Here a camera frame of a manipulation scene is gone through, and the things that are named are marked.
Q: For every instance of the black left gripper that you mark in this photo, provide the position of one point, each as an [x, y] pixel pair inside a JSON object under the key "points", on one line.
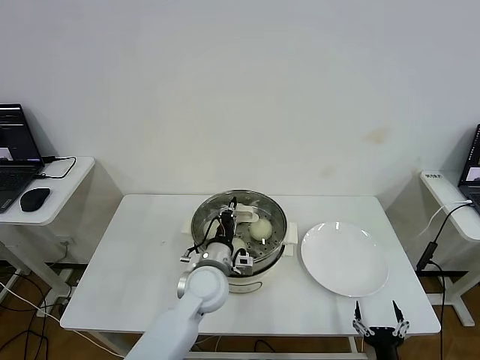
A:
{"points": [[226, 232]]}

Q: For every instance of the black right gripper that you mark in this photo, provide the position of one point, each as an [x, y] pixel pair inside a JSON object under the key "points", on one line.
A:
{"points": [[384, 343]]}

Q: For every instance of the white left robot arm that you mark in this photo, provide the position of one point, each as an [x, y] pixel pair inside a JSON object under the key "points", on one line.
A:
{"points": [[202, 288]]}

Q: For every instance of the stainless steel steamer basket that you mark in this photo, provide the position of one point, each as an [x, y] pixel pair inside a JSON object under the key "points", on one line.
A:
{"points": [[279, 245]]}

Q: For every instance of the steel steamer pot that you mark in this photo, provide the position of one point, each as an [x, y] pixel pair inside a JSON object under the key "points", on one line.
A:
{"points": [[258, 279]]}

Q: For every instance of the white round plate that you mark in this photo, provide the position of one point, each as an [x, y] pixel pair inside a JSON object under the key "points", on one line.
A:
{"points": [[337, 255]]}

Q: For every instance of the small white printed label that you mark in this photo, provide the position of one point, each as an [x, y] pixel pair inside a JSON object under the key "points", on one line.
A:
{"points": [[433, 176]]}

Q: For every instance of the black laptop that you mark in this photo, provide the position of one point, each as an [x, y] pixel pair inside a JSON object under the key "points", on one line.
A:
{"points": [[471, 187], [18, 172]]}

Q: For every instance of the black computer mouse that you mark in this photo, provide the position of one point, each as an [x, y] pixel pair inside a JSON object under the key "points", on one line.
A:
{"points": [[34, 199]]}

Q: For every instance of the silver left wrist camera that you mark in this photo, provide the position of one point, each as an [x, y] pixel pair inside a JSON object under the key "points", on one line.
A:
{"points": [[243, 264]]}

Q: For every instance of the white table leg frame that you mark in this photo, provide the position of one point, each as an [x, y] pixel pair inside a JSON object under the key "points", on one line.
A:
{"points": [[300, 354]]}

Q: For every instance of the white wall socket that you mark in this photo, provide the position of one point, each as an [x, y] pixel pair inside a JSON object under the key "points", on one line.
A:
{"points": [[63, 239]]}

